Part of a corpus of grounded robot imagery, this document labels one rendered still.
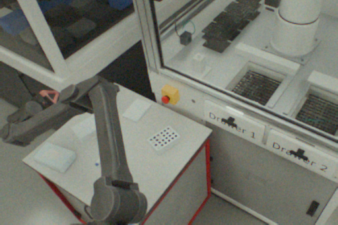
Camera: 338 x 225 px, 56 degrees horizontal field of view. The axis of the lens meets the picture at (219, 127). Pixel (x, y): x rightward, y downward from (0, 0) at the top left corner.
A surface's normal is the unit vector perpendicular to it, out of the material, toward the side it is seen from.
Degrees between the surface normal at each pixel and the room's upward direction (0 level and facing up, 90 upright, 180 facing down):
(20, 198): 0
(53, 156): 0
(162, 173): 0
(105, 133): 34
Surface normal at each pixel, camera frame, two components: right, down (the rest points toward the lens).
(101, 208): -0.54, -0.30
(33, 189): 0.01, -0.62
